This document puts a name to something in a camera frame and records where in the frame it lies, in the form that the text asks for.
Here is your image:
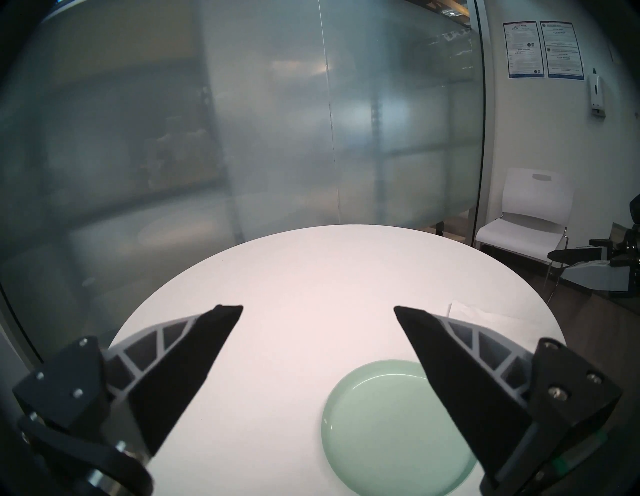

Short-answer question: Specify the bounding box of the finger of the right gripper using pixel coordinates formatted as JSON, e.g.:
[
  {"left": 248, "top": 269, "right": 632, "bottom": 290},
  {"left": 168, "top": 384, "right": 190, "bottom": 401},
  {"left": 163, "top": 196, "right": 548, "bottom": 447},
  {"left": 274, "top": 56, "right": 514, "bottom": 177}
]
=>
[
  {"left": 547, "top": 246, "right": 610, "bottom": 262},
  {"left": 562, "top": 260, "right": 631, "bottom": 294}
]

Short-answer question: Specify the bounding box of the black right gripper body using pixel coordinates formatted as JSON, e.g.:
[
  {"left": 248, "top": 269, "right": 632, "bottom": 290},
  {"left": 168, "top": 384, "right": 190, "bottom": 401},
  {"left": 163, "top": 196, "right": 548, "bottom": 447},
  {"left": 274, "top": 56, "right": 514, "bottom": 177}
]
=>
[{"left": 589, "top": 222, "right": 640, "bottom": 300}]

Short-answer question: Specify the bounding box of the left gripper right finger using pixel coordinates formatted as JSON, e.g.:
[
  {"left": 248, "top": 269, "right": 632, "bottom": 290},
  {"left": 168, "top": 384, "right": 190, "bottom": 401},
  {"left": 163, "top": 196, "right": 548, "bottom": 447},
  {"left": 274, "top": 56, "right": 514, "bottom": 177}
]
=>
[{"left": 393, "top": 306, "right": 622, "bottom": 490}]

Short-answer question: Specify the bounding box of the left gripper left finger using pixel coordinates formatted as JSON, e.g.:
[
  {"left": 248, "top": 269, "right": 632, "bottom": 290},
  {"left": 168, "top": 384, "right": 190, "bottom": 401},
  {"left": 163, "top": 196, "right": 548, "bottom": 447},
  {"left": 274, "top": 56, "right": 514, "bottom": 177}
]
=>
[{"left": 12, "top": 304, "right": 244, "bottom": 458}]

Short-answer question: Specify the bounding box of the white paper napkin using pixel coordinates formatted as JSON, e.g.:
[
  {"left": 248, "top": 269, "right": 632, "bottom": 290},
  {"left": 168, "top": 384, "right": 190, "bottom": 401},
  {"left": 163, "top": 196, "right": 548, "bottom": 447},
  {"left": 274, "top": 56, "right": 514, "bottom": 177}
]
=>
[{"left": 446, "top": 300, "right": 567, "bottom": 353}]

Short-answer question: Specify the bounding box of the pale green plate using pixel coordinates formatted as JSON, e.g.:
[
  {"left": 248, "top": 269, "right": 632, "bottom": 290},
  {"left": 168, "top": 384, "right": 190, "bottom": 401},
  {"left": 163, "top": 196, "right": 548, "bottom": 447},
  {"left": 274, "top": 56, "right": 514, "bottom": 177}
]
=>
[{"left": 321, "top": 359, "right": 479, "bottom": 496}]

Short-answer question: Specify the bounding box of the white chair with handle slot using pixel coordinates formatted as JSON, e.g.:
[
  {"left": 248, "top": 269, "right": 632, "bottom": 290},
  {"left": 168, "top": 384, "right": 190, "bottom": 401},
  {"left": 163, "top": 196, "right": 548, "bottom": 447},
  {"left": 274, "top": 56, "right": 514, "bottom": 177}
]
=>
[{"left": 474, "top": 167, "right": 575, "bottom": 306}]

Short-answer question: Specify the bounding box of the white wall sanitizer dispenser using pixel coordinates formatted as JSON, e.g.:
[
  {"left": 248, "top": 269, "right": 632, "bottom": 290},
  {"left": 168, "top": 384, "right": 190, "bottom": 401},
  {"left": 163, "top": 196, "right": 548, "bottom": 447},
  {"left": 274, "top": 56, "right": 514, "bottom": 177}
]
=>
[{"left": 587, "top": 67, "right": 607, "bottom": 119}]

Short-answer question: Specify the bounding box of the blue framed wall poster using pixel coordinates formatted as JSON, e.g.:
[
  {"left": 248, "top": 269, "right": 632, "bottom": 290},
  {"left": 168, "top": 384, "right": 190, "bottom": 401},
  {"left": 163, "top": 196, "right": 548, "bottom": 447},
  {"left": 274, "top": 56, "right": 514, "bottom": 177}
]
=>
[
  {"left": 539, "top": 20, "right": 586, "bottom": 81},
  {"left": 502, "top": 21, "right": 546, "bottom": 80}
]

